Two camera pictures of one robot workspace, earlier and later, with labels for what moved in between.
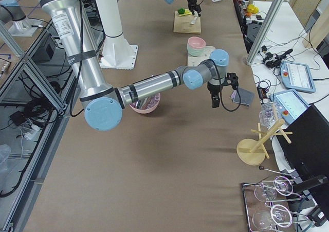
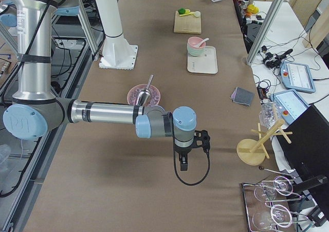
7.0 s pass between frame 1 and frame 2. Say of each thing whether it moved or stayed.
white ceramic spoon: moved
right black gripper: moved
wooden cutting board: stayed
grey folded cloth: stayed
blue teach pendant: stayed
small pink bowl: stayed
